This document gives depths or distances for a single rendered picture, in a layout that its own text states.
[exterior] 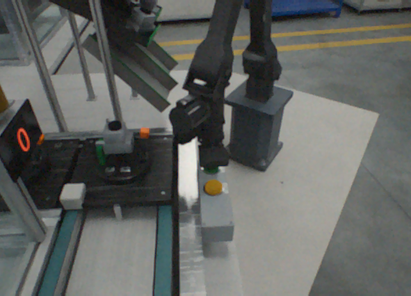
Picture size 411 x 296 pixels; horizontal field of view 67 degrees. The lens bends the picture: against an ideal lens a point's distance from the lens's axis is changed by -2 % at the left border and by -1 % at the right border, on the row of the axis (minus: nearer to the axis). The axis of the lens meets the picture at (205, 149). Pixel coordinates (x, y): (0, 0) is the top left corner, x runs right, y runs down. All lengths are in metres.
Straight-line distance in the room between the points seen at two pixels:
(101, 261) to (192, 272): 0.20
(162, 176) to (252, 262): 0.28
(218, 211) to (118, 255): 0.23
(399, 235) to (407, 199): 0.31
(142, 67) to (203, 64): 0.44
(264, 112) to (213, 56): 0.27
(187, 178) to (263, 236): 0.23
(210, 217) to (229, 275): 0.13
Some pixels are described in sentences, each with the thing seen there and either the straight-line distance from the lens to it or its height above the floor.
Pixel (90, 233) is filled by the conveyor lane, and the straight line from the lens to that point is 0.76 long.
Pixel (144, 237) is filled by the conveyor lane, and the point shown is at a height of 0.92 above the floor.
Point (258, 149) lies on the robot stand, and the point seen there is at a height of 0.93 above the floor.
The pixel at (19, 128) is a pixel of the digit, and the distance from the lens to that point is 0.55.
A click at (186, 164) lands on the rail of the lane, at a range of 0.81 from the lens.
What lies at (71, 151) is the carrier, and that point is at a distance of 0.89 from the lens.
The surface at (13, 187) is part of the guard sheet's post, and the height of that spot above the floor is 1.11.
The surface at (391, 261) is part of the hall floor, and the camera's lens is 2.00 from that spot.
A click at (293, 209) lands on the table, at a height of 0.86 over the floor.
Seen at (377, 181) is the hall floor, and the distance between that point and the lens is 2.40.
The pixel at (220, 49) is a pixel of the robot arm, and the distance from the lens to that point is 0.60.
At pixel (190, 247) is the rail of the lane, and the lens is 0.65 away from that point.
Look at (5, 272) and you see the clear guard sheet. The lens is 0.64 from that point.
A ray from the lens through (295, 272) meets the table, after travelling 0.76.
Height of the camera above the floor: 1.50
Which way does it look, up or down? 40 degrees down
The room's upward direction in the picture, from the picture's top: straight up
